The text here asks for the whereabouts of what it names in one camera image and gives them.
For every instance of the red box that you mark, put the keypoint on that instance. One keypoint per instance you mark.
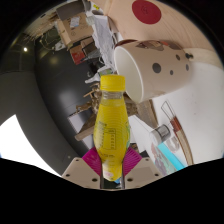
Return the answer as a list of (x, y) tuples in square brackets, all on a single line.
[(76, 55)]

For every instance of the white dotted mug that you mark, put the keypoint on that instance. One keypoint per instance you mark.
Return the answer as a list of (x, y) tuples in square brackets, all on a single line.
[(160, 73)]

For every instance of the white spray bottle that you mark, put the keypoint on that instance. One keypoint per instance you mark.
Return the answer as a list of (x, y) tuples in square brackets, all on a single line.
[(93, 79)]

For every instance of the yellow drink bottle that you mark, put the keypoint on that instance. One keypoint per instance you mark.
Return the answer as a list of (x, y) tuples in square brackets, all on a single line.
[(111, 133)]

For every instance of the flat round red coaster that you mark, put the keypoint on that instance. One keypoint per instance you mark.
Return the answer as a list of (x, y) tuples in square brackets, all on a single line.
[(146, 11)]

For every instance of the small jar with silver lid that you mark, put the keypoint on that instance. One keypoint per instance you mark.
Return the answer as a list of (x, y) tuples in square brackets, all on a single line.
[(160, 135)]

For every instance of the beige stretched canvas panel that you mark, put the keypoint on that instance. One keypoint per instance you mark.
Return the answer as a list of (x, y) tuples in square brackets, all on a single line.
[(186, 33)]

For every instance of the cardboard box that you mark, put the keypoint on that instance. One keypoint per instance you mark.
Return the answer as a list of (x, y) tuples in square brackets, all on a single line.
[(75, 30)]

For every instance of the black mesh basket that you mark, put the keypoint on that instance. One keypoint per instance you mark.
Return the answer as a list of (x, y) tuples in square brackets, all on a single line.
[(89, 50)]

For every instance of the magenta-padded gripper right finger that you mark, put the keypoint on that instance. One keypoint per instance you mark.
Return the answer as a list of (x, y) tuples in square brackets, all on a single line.
[(133, 161)]

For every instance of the newspaper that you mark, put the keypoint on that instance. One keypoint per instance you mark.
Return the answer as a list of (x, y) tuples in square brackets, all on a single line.
[(103, 40)]

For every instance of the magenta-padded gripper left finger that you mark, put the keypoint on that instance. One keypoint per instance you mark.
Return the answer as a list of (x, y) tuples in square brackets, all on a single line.
[(90, 163)]

